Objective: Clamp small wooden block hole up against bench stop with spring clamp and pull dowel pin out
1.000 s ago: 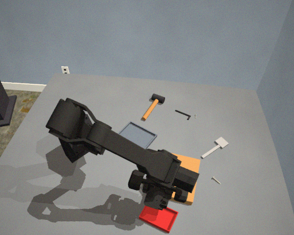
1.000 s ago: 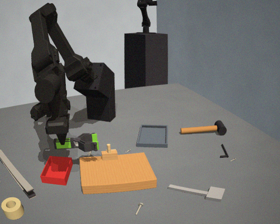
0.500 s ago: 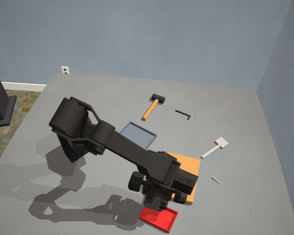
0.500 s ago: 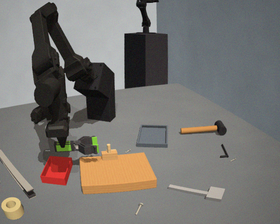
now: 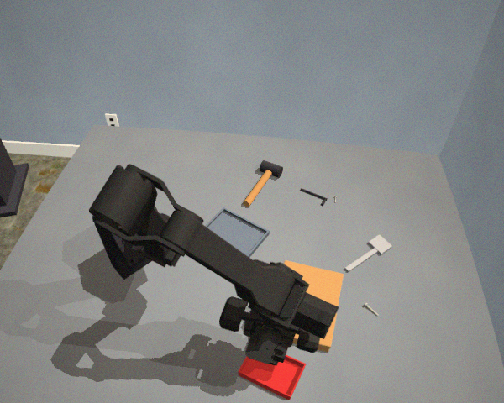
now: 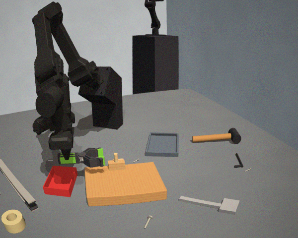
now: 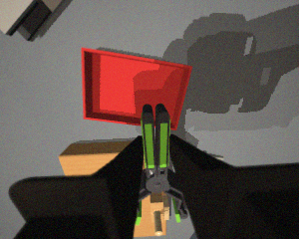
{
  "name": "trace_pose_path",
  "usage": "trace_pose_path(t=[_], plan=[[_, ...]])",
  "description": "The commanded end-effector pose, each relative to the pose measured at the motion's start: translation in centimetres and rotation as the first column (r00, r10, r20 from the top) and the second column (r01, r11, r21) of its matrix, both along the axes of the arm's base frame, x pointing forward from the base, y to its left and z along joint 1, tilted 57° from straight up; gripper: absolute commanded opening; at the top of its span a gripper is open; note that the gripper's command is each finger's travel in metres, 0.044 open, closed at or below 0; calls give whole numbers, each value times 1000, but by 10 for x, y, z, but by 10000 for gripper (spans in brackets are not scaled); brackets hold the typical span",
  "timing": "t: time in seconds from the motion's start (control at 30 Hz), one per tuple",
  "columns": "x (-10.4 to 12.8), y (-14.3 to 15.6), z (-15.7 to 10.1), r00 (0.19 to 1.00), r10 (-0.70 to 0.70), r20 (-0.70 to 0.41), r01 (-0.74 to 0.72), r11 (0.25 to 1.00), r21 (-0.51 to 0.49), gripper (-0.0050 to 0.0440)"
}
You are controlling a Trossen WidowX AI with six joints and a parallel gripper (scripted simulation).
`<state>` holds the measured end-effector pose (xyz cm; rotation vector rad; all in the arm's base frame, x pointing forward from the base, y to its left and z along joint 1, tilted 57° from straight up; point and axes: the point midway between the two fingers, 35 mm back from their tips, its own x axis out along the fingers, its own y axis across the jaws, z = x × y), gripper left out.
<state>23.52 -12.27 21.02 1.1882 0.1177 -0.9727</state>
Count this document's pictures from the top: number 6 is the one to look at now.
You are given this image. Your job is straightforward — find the light wooden board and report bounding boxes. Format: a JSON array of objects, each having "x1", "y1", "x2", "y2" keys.
[{"x1": 84, "y1": 162, "x2": 167, "y2": 206}]

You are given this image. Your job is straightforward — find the mallet with wooden handle and black head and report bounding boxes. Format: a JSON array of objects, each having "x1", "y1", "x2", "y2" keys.
[{"x1": 192, "y1": 128, "x2": 241, "y2": 144}]

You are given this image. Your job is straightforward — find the red shallow tray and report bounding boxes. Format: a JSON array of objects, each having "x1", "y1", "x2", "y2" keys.
[{"x1": 43, "y1": 166, "x2": 77, "y2": 197}]

